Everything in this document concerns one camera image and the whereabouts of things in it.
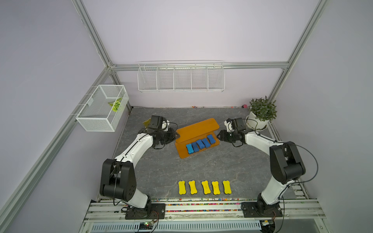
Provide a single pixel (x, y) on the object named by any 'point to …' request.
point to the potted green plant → (261, 111)
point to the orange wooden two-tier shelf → (199, 130)
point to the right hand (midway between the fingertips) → (219, 135)
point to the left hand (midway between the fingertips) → (178, 137)
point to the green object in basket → (115, 104)
